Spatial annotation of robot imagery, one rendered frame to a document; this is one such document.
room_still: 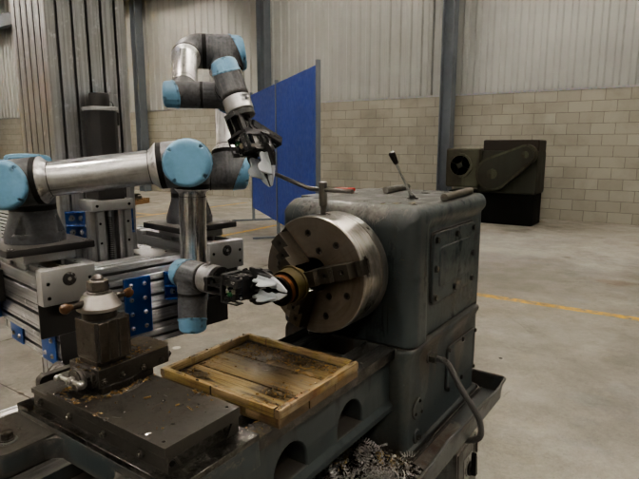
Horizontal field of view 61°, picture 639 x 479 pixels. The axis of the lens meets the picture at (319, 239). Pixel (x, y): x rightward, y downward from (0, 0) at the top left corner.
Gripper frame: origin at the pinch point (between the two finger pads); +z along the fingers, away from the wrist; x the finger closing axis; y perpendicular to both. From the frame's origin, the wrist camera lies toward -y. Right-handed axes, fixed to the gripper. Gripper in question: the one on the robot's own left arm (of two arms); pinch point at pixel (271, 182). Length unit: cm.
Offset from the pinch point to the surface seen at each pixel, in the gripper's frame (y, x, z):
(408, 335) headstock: -16, 14, 52
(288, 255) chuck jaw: 5.8, 1.9, 20.7
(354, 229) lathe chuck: -4.8, 16.5, 20.2
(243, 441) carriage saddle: 51, 16, 51
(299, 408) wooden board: 30, 10, 53
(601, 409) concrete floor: -200, 2, 146
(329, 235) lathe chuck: -0.2, 11.8, 19.5
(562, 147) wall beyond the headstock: -990, -110, -55
